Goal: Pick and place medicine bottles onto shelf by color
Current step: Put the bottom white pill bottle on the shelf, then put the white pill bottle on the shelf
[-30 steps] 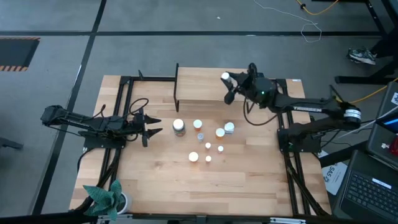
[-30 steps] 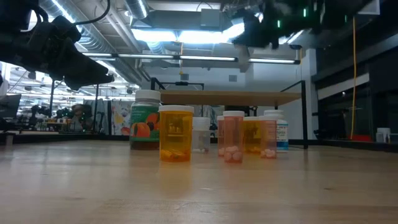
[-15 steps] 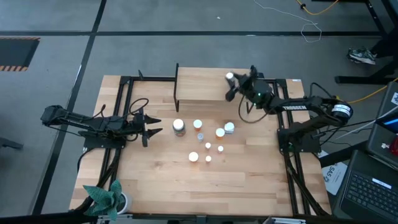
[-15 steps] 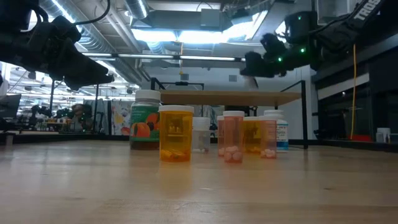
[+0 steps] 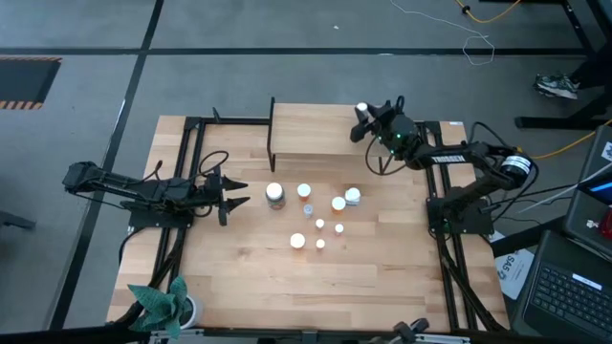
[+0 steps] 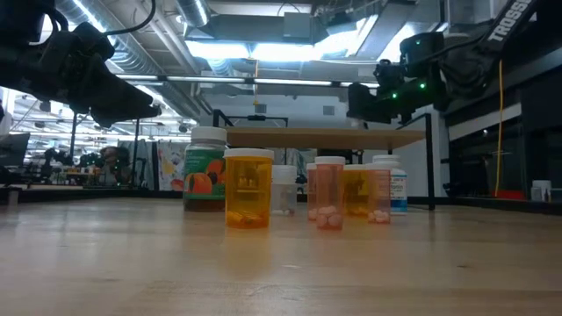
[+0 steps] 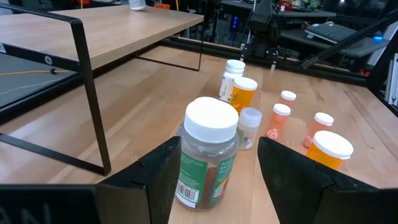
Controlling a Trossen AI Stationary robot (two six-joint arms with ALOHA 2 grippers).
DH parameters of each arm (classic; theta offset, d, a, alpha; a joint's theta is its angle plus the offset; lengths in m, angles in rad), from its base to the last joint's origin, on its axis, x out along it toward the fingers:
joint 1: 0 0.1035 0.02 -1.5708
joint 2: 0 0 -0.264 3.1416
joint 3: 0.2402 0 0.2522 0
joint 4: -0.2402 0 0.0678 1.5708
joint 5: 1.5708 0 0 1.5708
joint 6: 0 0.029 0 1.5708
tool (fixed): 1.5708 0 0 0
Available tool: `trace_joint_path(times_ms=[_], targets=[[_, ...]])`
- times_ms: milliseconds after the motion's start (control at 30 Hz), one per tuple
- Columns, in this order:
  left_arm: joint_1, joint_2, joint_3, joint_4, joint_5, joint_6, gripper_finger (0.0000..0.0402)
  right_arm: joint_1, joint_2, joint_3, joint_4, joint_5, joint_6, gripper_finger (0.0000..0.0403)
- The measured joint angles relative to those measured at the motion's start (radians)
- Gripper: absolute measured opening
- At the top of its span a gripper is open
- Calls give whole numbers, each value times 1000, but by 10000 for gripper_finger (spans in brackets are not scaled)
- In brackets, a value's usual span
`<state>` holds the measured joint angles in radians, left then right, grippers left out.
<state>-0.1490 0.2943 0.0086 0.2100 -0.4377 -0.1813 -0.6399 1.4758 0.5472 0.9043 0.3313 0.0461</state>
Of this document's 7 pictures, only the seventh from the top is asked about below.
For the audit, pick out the gummy vitamin bottle green label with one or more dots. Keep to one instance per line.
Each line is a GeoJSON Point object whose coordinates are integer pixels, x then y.
{"type": "Point", "coordinates": [208, 161]}

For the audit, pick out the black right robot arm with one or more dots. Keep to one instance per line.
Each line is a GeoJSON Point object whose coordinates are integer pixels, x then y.
{"type": "Point", "coordinates": [261, 11]}

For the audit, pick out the white labelled medicine bottle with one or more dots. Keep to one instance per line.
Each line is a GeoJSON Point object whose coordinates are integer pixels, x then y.
{"type": "Point", "coordinates": [231, 71]}

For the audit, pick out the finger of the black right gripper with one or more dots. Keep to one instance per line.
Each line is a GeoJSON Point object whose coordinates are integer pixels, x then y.
{"type": "Point", "coordinates": [244, 53]}
{"type": "Point", "coordinates": [273, 60]}

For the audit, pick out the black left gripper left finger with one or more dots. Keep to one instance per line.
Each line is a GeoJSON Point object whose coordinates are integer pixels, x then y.
{"type": "Point", "coordinates": [146, 186]}

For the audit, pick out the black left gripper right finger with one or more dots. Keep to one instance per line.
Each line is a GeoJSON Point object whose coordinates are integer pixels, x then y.
{"type": "Point", "coordinates": [295, 186]}

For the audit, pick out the black aluminium table frame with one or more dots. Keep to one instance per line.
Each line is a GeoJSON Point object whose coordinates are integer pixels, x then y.
{"type": "Point", "coordinates": [311, 70]}

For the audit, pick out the small clear pill bottle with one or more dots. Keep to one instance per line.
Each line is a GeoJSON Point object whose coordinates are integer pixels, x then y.
{"type": "Point", "coordinates": [248, 124]}

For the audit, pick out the black keyboard laptop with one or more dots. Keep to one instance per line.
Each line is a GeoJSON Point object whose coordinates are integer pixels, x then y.
{"type": "Point", "coordinates": [329, 32]}

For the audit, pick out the wooden shelf black metal frame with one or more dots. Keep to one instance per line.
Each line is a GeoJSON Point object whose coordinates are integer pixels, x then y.
{"type": "Point", "coordinates": [109, 31]}

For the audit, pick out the silver aluminium extrusion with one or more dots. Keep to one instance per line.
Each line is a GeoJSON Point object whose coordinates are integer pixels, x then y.
{"type": "Point", "coordinates": [393, 81]}

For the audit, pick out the black box blue lights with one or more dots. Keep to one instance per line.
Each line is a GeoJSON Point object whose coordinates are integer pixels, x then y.
{"type": "Point", "coordinates": [234, 23]}

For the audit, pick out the slim pink pill bottle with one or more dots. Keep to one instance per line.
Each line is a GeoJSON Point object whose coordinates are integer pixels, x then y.
{"type": "Point", "coordinates": [278, 119]}
{"type": "Point", "coordinates": [288, 95]}
{"type": "Point", "coordinates": [320, 124]}

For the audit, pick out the dark grey desk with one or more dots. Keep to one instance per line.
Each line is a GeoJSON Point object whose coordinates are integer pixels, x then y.
{"type": "Point", "coordinates": [357, 49]}

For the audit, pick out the small plain white bottle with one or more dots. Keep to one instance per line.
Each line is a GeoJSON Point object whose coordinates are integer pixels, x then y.
{"type": "Point", "coordinates": [136, 3]}

